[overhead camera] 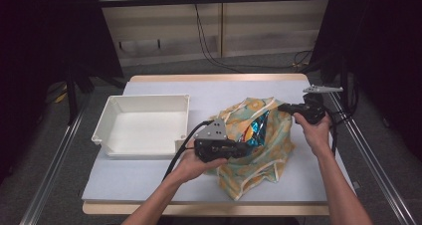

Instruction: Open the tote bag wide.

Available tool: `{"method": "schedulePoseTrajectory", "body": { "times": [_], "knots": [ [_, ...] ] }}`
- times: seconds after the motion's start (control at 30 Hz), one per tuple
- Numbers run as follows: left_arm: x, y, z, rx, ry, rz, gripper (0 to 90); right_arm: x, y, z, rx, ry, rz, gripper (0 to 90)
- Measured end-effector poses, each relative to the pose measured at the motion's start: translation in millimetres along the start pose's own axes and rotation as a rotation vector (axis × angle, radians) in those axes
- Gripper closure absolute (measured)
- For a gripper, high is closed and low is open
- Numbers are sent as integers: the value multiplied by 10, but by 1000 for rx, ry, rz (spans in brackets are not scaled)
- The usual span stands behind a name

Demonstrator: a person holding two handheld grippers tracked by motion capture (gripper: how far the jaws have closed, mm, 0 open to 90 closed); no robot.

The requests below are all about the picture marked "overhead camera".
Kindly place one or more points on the white plastic box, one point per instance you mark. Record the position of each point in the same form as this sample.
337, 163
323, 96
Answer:
146, 128

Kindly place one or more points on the orange patterned fabric bag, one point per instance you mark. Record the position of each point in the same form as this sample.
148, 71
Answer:
265, 165

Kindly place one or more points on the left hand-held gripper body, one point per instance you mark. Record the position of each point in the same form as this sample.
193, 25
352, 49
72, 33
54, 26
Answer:
212, 142

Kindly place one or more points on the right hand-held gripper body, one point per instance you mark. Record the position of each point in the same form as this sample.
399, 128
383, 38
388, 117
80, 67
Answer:
313, 109

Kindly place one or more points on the person's right hand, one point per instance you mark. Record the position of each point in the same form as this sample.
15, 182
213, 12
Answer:
316, 135

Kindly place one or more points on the shiny blue foil packet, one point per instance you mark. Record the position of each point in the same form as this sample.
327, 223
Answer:
257, 132

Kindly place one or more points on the black stand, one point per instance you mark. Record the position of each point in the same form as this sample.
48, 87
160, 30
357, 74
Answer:
345, 75
72, 99

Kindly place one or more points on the wooden table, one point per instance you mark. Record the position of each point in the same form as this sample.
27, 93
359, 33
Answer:
215, 77

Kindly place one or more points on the pale blue table mat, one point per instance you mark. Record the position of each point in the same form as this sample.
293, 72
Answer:
132, 181

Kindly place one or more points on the person's left hand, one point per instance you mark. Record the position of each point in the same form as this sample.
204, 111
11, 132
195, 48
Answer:
194, 168

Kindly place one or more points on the metal floor rail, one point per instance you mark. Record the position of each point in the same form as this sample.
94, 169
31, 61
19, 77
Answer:
378, 172
49, 175

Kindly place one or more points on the dark curtain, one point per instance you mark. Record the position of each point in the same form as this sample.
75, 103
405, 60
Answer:
381, 52
40, 52

